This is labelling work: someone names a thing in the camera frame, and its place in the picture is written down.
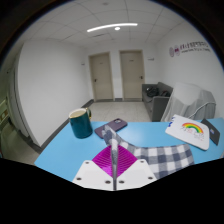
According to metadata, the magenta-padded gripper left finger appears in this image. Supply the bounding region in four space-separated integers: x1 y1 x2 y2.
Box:
72 144 117 192

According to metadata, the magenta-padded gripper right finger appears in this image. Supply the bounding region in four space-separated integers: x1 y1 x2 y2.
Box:
115 144 158 192

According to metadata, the grey white checked towel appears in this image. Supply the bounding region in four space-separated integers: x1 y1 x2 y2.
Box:
100 124 195 183

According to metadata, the dark green mug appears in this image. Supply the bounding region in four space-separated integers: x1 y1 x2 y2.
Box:
68 107 94 140

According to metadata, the purple smartphone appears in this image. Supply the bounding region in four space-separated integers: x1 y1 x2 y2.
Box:
94 118 128 139

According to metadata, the white pad with rainbow print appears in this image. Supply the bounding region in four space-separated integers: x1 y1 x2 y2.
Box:
164 114 211 151

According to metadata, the grey sofa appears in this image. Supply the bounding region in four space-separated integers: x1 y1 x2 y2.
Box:
141 81 174 123

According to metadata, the black bag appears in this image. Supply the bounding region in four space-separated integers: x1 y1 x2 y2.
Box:
146 86 161 99

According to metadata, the black flat notebook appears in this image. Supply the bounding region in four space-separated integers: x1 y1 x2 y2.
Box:
200 118 221 147

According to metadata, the white cloth-covered furniture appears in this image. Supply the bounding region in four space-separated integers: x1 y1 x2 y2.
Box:
160 82 217 123

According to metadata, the beige door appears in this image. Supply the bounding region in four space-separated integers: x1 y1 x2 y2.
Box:
88 51 115 102
118 49 146 102

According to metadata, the long ceiling light strip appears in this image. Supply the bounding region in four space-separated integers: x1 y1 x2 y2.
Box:
86 22 139 33

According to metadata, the wall sign with lettering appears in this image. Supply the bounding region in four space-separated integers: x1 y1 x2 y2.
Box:
168 41 212 58

